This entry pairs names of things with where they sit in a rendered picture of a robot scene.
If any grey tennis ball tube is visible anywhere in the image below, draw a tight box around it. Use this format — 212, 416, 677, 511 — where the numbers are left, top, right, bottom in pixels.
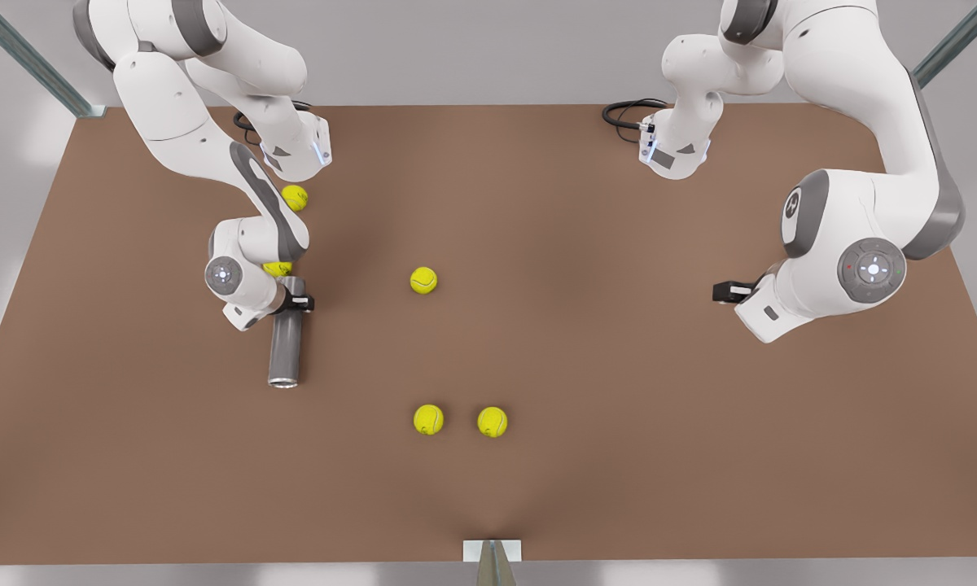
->
267, 276, 307, 389

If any black cable loop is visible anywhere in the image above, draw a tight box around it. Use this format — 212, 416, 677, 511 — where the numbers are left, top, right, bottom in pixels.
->
233, 101, 313, 146
602, 98, 672, 144

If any silver frame post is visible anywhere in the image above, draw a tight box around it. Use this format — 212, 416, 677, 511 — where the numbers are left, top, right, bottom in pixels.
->
912, 0, 977, 89
0, 0, 107, 120
462, 539, 523, 586

